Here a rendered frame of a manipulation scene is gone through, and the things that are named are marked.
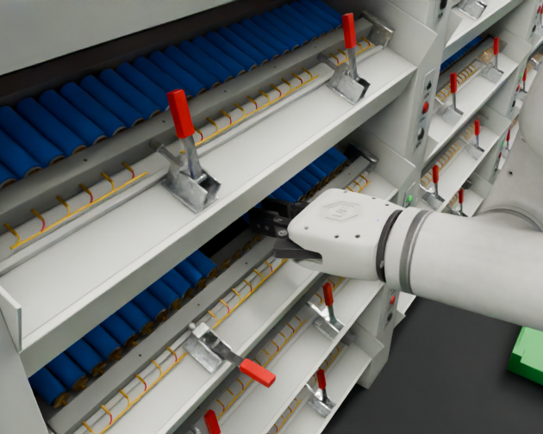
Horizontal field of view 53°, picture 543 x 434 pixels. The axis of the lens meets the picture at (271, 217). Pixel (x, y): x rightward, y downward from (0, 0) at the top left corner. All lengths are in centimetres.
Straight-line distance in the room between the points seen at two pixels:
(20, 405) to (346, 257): 31
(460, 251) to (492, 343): 85
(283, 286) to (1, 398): 37
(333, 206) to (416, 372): 71
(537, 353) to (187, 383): 91
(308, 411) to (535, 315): 58
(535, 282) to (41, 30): 40
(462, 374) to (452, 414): 11
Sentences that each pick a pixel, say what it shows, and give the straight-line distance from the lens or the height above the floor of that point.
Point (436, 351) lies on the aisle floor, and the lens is 128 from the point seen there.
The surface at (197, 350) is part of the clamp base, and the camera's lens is 57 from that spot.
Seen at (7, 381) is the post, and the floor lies 66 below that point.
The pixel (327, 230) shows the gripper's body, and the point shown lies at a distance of 54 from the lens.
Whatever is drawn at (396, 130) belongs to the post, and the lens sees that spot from 82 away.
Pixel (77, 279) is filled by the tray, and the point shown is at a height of 68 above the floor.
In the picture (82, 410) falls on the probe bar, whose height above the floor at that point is 53.
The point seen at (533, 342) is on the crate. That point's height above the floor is 3.
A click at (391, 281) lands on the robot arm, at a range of 53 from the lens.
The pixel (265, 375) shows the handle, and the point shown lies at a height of 51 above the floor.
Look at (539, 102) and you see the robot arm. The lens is 44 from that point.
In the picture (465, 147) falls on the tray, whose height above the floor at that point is 31.
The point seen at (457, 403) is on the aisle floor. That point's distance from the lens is 120.
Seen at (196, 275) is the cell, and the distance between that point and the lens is 60.
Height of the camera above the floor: 92
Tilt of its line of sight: 35 degrees down
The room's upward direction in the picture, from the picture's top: straight up
